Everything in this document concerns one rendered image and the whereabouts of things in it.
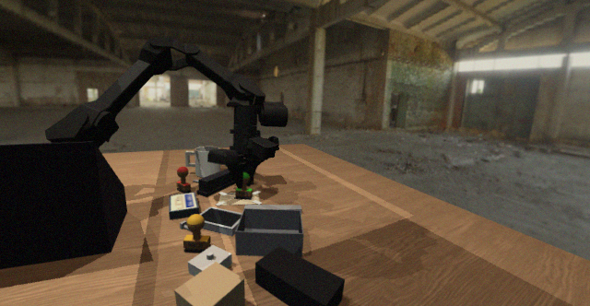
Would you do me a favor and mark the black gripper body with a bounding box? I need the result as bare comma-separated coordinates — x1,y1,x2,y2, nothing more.
207,125,260,165

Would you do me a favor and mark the white mug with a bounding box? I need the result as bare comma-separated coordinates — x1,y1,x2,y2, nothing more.
185,147,220,178

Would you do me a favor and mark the cream paper card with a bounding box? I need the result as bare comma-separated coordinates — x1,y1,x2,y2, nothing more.
215,191,261,206

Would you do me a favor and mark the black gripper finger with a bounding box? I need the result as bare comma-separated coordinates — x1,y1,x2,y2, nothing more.
243,158,264,186
226,162,247,189

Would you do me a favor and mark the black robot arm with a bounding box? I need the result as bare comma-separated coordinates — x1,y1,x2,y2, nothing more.
45,37,289,160

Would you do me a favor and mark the red rubber stamp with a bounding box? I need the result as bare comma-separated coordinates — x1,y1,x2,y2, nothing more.
176,167,191,194

